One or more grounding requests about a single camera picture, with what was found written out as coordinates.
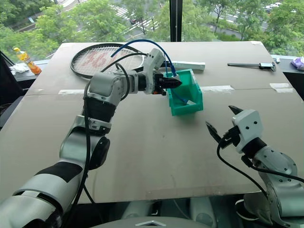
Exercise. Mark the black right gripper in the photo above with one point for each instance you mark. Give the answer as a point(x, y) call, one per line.
point(231, 139)

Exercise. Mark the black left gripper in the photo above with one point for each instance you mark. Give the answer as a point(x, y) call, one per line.
point(158, 83)

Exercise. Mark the white coupler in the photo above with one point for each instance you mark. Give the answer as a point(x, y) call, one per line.
point(190, 102)

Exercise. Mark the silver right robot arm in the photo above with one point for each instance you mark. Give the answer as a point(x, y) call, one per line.
point(278, 171)

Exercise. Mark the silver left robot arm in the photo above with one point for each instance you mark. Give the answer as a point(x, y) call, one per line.
point(71, 147)

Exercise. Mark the green plastic bin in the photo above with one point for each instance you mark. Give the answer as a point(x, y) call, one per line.
point(187, 109)

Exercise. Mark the long white box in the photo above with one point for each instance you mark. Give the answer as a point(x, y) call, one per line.
point(190, 66)

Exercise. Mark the long white tape strip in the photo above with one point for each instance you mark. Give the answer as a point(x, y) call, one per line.
point(217, 88)

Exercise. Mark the wide white tape patch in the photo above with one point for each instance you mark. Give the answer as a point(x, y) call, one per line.
point(281, 87)

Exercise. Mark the black digital caliper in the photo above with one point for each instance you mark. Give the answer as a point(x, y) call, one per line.
point(263, 65)

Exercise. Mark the black tennis racket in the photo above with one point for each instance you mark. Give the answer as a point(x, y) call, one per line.
point(95, 59)

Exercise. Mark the purple plastic bag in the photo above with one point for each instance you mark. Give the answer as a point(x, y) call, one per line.
point(298, 63)

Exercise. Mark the short white tape strip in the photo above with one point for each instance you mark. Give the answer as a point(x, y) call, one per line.
point(71, 92)

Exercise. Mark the grey rounded robot body shapes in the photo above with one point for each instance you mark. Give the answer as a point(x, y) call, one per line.
point(166, 211)

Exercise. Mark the orange drink bottle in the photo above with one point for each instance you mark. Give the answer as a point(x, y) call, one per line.
point(29, 63)

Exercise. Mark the crumpled white tissue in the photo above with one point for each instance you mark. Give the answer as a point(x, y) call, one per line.
point(18, 69)

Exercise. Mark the black chair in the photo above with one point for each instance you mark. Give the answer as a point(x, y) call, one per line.
point(9, 90)

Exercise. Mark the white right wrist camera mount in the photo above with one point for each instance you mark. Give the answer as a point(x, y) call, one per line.
point(248, 126)

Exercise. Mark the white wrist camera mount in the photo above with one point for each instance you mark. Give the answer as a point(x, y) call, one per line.
point(152, 64)
point(248, 126)

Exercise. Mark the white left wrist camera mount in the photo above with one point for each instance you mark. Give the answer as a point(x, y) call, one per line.
point(152, 64)

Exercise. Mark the dark window frame post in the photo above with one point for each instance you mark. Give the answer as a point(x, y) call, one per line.
point(175, 19)

